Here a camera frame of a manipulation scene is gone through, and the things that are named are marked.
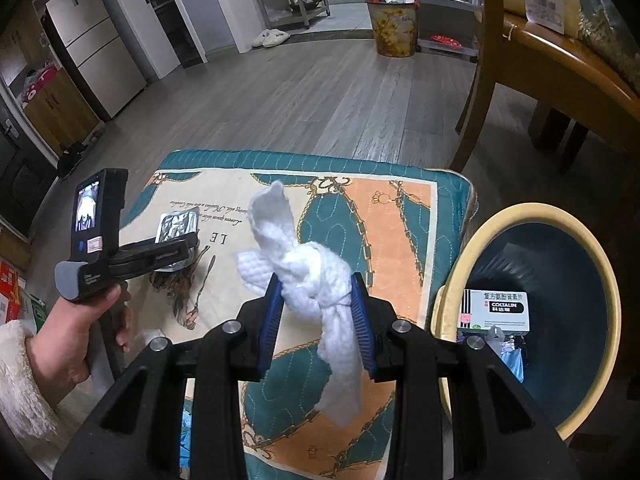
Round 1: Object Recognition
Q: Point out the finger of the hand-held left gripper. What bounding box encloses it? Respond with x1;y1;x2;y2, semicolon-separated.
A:
107;250;197;279
116;232;200;262

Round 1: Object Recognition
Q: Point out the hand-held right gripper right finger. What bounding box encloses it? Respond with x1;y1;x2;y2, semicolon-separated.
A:
350;271;583;480

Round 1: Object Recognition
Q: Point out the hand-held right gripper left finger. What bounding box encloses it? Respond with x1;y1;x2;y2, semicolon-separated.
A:
52;274;287;480

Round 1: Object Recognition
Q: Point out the silver foil blister pack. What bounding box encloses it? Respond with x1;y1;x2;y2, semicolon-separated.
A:
152;210;201;273

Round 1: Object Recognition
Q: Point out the white tissue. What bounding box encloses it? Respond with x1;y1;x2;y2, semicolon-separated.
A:
236;180;363;428

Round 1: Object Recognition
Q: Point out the white green medicine box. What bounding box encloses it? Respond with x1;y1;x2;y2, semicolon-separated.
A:
457;289;532;337

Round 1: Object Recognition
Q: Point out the yellow rimmed blue bin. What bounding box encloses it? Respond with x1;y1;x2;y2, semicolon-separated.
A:
430;203;622;442

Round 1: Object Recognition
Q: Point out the person's left forearm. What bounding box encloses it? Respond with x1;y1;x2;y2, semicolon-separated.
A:
0;319;65;463

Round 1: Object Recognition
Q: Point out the person's left hand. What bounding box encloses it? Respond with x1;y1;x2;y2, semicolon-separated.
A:
25;285;134;387

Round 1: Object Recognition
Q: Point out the green printed carton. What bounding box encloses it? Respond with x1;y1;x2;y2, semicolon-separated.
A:
30;295;48;332

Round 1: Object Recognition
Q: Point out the red printed carton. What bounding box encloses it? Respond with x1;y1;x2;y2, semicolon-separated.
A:
0;259;23;323

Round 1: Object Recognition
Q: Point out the printed quilted cushion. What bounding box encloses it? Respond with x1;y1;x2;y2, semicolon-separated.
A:
120;149;478;480

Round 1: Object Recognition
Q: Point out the folded blue face mask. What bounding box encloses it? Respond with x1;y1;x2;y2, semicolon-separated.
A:
500;345;526;383

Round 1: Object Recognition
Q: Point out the wooden cabinet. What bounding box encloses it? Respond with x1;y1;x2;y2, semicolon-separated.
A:
20;67;101;156

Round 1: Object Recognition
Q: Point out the pink bag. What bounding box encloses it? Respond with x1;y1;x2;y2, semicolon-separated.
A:
22;62;63;106

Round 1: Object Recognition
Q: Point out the white refrigerator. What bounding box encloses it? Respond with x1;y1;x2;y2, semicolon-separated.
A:
44;0;148;121

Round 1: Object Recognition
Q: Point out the floral waste bin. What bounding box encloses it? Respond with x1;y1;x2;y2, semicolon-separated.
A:
365;0;418;58

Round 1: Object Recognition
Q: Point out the wooden chair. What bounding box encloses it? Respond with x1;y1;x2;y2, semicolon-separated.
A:
447;0;640;173

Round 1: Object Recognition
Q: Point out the white shelf cart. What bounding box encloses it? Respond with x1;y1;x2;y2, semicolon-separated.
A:
415;0;483;63

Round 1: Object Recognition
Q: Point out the patterned chair cushion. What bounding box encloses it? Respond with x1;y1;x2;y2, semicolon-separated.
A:
575;0;640;96

